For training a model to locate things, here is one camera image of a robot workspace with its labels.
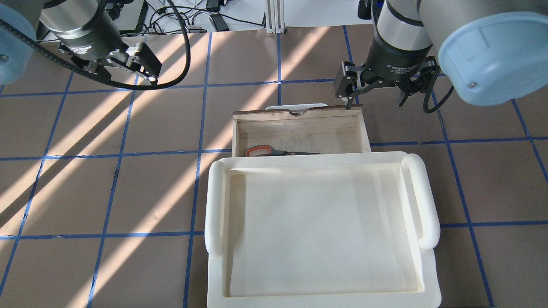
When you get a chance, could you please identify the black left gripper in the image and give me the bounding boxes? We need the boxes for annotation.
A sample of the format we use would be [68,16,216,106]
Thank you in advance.
[57,26,162,86]

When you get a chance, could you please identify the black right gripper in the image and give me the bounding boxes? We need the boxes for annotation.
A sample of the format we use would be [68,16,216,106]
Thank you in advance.
[334,38,441,110]

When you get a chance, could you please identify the wooden drawer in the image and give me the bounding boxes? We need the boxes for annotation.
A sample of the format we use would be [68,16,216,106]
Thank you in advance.
[232,104,371,157]

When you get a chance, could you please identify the grey orange scissors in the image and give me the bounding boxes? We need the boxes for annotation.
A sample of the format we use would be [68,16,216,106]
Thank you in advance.
[244,145,322,157]

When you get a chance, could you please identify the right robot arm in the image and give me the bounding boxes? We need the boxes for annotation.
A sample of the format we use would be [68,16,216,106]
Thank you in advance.
[334,0,548,113]

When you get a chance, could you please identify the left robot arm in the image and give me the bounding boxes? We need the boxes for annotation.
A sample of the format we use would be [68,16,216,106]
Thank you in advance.
[1,0,162,86]

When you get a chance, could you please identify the white tray cabinet top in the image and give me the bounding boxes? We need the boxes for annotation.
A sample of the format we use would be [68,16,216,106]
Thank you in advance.
[204,151,442,308]

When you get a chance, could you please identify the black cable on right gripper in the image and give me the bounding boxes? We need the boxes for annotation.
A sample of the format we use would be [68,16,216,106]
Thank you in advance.
[423,73,455,114]

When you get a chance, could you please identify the black cables in background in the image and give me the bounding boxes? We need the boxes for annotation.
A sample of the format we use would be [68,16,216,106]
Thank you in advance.
[107,0,266,36]

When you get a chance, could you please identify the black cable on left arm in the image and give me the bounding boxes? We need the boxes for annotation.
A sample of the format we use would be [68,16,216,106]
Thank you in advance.
[0,0,191,91]

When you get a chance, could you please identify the aluminium frame post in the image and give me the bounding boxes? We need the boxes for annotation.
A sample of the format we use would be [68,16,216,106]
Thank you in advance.
[265,0,286,34]

